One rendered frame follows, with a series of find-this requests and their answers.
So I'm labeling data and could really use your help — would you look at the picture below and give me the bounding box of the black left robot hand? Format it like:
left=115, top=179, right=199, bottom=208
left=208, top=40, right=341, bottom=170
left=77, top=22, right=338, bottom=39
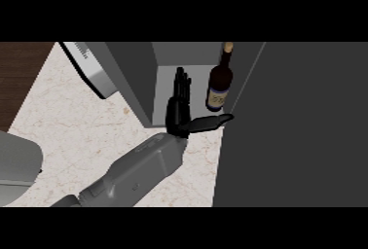
left=164, top=66, right=236, bottom=139

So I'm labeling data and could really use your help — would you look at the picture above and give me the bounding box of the grey open cabinet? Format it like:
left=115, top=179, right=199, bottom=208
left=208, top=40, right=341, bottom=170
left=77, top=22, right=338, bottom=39
left=84, top=41, right=266, bottom=129

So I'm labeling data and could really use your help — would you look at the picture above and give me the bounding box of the dark wine bottle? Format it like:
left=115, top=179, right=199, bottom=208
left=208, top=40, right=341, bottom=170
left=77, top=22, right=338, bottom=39
left=204, top=42, right=236, bottom=113

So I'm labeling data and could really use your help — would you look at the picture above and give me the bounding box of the dark grey cabinet door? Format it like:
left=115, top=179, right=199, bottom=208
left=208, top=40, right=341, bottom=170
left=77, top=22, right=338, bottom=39
left=211, top=41, right=368, bottom=208

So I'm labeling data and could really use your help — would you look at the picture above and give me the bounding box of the pale grey flat appliance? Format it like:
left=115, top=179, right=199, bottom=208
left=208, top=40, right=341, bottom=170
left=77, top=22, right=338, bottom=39
left=56, top=41, right=121, bottom=100

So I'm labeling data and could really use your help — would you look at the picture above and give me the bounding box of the pale grey rounded appliance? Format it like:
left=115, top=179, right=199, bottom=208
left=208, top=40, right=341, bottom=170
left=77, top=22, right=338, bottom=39
left=0, top=129, right=44, bottom=207

